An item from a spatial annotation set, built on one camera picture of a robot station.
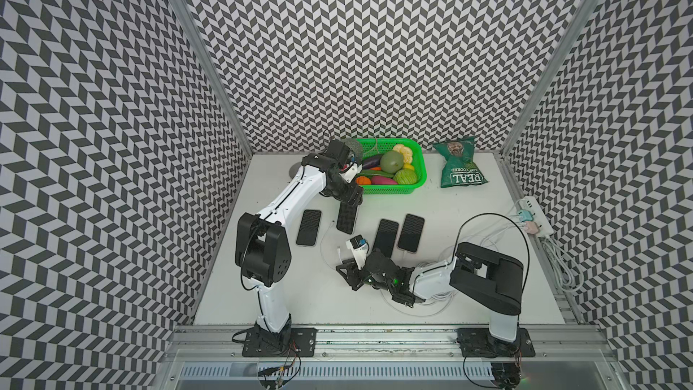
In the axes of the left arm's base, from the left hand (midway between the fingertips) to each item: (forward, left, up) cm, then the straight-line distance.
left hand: (349, 198), depth 87 cm
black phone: (-4, +15, -13) cm, 20 cm away
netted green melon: (+37, -2, -13) cm, 39 cm away
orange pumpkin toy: (+13, -5, -8) cm, 16 cm away
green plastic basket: (+30, -11, -5) cm, 32 cm away
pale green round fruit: (+21, -16, -6) cm, 27 cm away
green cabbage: (+13, -20, -5) cm, 25 cm away
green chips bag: (+20, -43, -8) cm, 47 cm away
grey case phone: (-2, +1, -8) cm, 9 cm away
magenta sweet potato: (+14, -12, -8) cm, 20 cm away
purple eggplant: (+24, -8, -8) cm, 26 cm away
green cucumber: (+19, -10, -9) cm, 23 cm away
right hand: (-19, +3, -12) cm, 23 cm away
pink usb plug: (-4, -64, -13) cm, 65 cm away
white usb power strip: (+5, -67, -12) cm, 69 cm away
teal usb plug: (0, -63, -12) cm, 65 cm away
